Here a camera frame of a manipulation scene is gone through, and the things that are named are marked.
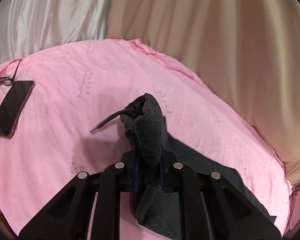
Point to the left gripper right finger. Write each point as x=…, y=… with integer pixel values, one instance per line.
x=210, y=207

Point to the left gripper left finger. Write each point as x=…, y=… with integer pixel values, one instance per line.
x=88, y=207

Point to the dark grey pants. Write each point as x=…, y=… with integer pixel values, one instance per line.
x=145, y=128

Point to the black smartphone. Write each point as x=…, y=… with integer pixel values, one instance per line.
x=12, y=105

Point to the pink bed sheet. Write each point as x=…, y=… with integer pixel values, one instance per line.
x=77, y=85

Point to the black eyeglasses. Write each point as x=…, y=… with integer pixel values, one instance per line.
x=9, y=80

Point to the beige curtain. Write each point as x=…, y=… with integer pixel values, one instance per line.
x=246, y=51

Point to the white satin curtain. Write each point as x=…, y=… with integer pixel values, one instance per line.
x=29, y=26

